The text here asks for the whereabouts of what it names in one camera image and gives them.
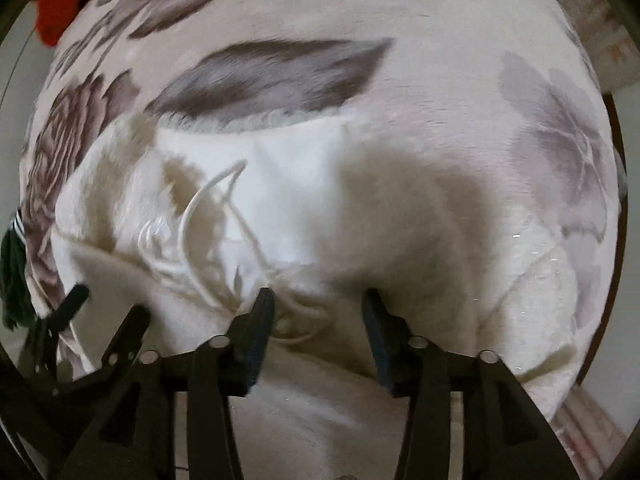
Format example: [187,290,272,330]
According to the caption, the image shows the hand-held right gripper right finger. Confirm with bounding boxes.
[362,288,584,480]

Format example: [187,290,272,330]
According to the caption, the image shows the white fluffy knit garment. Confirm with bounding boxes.
[50,110,587,480]

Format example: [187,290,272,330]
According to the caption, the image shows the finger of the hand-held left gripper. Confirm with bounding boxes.
[20,284,91,376]
[52,304,152,396]

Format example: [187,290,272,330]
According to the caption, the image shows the red cloth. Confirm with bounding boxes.
[35,0,134,47]

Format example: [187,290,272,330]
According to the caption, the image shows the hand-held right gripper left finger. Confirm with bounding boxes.
[60,287,276,480]

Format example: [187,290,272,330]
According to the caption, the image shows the white orange print cloth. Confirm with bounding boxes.
[550,0,637,92]

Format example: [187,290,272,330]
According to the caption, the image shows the floral plush blanket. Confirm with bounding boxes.
[20,0,624,411]

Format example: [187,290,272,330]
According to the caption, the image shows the green cloth with white stripes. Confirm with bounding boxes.
[0,210,40,330]

